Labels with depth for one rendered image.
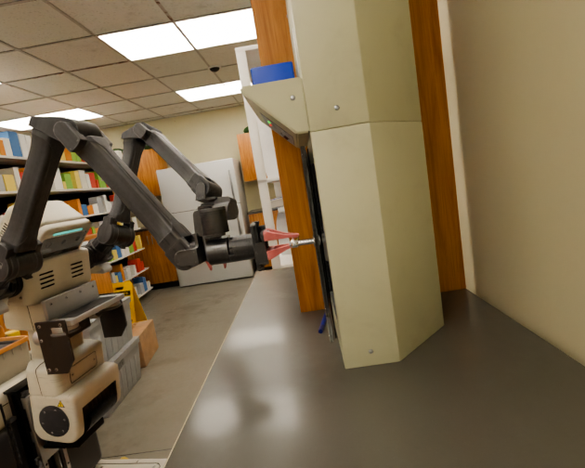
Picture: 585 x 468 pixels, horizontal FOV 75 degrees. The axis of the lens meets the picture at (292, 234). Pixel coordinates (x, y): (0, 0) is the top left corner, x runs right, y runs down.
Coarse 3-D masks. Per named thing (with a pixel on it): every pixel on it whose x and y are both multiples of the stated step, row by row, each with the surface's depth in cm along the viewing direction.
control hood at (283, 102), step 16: (288, 80) 69; (256, 96) 70; (272, 96) 70; (288, 96) 69; (304, 96) 70; (256, 112) 86; (272, 112) 70; (288, 112) 70; (304, 112) 70; (288, 128) 71; (304, 128) 70; (304, 144) 93
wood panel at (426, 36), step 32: (256, 0) 102; (416, 0) 101; (256, 32) 103; (288, 32) 103; (416, 32) 102; (416, 64) 103; (448, 128) 105; (288, 160) 107; (448, 160) 107; (288, 192) 109; (448, 192) 108; (288, 224) 110; (448, 224) 109; (448, 256) 110; (320, 288) 112; (448, 288) 112
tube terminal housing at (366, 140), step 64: (320, 0) 67; (384, 0) 74; (320, 64) 69; (384, 64) 73; (320, 128) 70; (384, 128) 73; (320, 192) 72; (384, 192) 73; (384, 256) 73; (384, 320) 75
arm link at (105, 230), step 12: (132, 132) 137; (132, 144) 137; (144, 144) 141; (132, 156) 138; (132, 168) 138; (120, 204) 136; (108, 216) 134; (120, 216) 135; (108, 228) 133; (132, 228) 141; (108, 240) 132; (132, 240) 140
